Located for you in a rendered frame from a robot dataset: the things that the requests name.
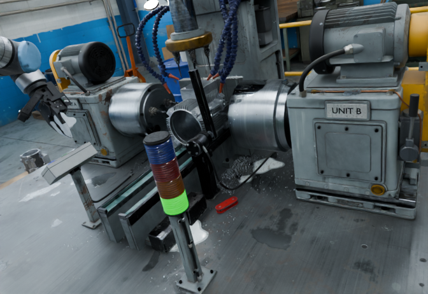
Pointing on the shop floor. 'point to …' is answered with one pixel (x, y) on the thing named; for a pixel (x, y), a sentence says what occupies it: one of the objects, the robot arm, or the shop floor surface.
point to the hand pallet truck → (131, 57)
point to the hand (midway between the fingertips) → (67, 135)
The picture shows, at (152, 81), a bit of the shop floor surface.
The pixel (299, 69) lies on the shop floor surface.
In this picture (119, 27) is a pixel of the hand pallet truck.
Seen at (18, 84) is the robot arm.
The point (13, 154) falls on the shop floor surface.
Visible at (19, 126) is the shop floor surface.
